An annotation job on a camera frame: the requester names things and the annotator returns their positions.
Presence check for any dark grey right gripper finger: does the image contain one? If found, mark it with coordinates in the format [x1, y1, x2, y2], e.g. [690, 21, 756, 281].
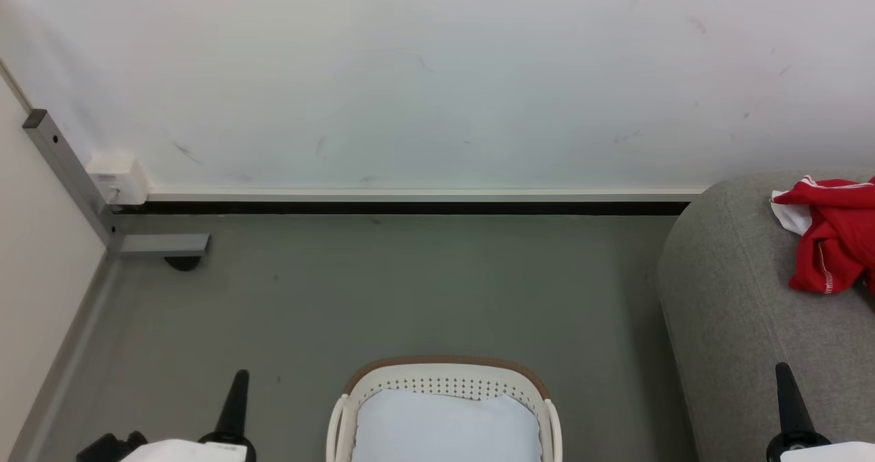
[775, 362, 818, 437]

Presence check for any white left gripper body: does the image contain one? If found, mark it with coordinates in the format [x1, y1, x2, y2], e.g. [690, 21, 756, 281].
[120, 433, 257, 462]

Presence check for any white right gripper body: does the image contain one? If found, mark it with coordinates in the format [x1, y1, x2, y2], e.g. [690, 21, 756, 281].
[766, 433, 875, 462]

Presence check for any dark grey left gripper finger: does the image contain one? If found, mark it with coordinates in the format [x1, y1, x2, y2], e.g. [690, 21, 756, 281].
[215, 369, 251, 437]

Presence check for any red garment with white trim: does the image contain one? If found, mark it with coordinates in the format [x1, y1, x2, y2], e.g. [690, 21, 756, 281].
[770, 174, 875, 296]

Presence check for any grey fabric sofa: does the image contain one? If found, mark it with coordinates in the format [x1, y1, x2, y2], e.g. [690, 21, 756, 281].
[657, 169, 875, 462]

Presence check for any white cloth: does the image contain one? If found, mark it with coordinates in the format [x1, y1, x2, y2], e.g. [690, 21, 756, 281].
[351, 388, 545, 462]

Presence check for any white laundry basket brown rim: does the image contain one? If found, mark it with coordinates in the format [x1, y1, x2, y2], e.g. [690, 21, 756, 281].
[326, 356, 563, 462]

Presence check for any white baseboard strip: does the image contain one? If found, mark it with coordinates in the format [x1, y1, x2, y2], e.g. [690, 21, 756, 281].
[146, 188, 705, 204]

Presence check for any white wall socket box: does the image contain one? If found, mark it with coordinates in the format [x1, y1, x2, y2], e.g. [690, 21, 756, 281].
[85, 154, 150, 206]

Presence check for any grey metal frame post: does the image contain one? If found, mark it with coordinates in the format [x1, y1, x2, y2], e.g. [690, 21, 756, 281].
[23, 109, 212, 258]

